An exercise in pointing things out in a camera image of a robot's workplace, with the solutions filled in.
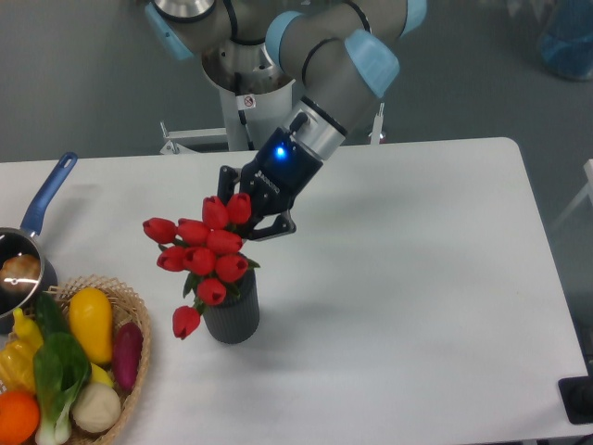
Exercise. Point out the blue transparent container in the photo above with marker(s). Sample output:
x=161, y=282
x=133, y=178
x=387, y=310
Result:
x=565, y=45

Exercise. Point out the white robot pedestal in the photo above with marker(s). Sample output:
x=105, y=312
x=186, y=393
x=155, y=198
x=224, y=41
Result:
x=316, y=91

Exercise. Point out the orange fruit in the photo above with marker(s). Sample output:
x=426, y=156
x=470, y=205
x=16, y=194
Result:
x=20, y=416

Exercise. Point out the yellow bell pepper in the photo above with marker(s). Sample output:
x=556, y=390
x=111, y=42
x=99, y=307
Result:
x=17, y=366

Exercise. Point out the black device at edge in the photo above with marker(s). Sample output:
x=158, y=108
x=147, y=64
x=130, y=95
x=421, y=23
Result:
x=576, y=395

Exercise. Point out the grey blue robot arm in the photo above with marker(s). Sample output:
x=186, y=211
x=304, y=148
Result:
x=189, y=28

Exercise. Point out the blue handled saucepan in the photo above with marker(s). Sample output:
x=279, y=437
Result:
x=24, y=240

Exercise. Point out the purple eggplant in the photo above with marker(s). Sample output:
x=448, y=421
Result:
x=127, y=353

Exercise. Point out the beige garlic bulb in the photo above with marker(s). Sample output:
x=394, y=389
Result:
x=97, y=408

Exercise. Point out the dark grey ribbed vase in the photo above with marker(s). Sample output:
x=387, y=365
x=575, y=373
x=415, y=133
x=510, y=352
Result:
x=231, y=299

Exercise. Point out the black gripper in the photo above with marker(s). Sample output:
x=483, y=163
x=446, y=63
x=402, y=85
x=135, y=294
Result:
x=273, y=179

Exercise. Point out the woven bamboo basket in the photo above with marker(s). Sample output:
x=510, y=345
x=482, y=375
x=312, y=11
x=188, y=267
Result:
x=127, y=306

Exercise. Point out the yellow squash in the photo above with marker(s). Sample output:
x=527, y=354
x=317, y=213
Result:
x=91, y=322

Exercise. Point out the red tulip bouquet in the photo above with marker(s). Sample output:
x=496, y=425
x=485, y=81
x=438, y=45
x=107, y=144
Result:
x=193, y=246

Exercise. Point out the green bok choy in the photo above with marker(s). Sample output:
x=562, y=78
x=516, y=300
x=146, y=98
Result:
x=61, y=368

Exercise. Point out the brown bun in pot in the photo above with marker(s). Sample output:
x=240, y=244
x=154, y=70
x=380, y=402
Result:
x=19, y=275

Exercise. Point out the white frame at right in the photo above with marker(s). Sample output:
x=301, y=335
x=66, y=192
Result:
x=584, y=194

